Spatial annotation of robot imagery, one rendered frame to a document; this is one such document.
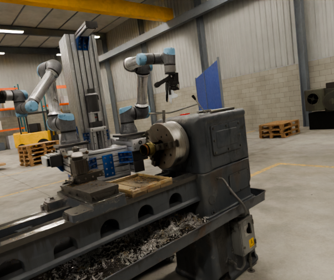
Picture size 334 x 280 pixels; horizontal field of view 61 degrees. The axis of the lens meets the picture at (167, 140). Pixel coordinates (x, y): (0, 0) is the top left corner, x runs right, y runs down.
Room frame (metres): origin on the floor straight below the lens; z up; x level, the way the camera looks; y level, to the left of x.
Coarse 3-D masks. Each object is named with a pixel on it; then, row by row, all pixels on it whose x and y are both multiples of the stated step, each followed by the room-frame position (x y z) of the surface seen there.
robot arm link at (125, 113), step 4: (120, 108) 2.40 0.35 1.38; (124, 108) 2.38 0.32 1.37; (128, 108) 2.38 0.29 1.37; (132, 108) 2.42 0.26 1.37; (120, 112) 2.39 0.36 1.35; (124, 112) 2.38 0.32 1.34; (128, 112) 2.38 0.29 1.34; (132, 112) 2.40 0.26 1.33; (120, 116) 2.40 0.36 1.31; (124, 116) 2.38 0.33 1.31; (128, 116) 2.38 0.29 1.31; (132, 116) 2.40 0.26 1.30; (136, 116) 2.42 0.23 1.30; (120, 120) 2.40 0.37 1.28; (124, 120) 2.38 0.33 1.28; (128, 120) 2.38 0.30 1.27; (132, 120) 2.40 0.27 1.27
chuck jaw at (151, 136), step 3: (150, 129) 1.93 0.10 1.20; (147, 132) 1.91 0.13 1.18; (150, 132) 1.92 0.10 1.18; (147, 135) 1.92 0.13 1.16; (150, 135) 1.90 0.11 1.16; (153, 135) 1.91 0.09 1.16; (147, 138) 1.89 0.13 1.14; (150, 138) 1.88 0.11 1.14; (153, 138) 1.89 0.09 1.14; (156, 138) 1.90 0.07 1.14; (147, 141) 1.86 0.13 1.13; (150, 141) 1.86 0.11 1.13; (153, 141) 1.87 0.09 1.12; (156, 141) 1.88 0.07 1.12; (159, 141) 1.91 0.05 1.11
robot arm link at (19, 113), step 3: (15, 102) 2.01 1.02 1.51; (18, 102) 2.01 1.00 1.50; (21, 102) 2.02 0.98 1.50; (24, 102) 2.05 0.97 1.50; (15, 105) 2.02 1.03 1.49; (18, 105) 2.01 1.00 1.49; (15, 108) 2.02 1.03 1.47; (18, 108) 1.99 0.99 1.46; (15, 111) 2.03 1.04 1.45; (18, 111) 2.00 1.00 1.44; (21, 111) 1.98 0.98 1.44; (18, 114) 2.01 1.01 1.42; (21, 114) 2.01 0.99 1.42; (24, 114) 2.03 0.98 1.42; (27, 114) 2.06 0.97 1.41
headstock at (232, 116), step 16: (208, 112) 2.20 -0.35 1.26; (224, 112) 2.04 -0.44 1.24; (240, 112) 2.15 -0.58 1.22; (192, 128) 1.86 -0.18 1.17; (208, 128) 1.93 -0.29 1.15; (224, 128) 2.02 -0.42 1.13; (240, 128) 2.17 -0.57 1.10; (192, 144) 1.88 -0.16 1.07; (208, 144) 1.88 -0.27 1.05; (224, 144) 2.01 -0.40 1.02; (240, 144) 2.13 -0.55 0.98; (192, 160) 1.89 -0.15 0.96; (208, 160) 1.87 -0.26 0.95; (224, 160) 2.01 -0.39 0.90
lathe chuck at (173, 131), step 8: (152, 128) 1.93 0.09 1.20; (160, 128) 1.87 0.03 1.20; (168, 128) 1.81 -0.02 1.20; (176, 128) 1.85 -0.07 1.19; (160, 136) 1.88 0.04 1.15; (168, 136) 1.81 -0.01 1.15; (176, 136) 1.80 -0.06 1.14; (184, 144) 1.82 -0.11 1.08; (168, 152) 1.83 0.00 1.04; (176, 152) 1.78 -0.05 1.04; (184, 152) 1.83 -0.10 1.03; (160, 160) 1.90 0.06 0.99; (168, 160) 1.84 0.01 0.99; (176, 160) 1.81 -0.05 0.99; (160, 168) 1.91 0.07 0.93
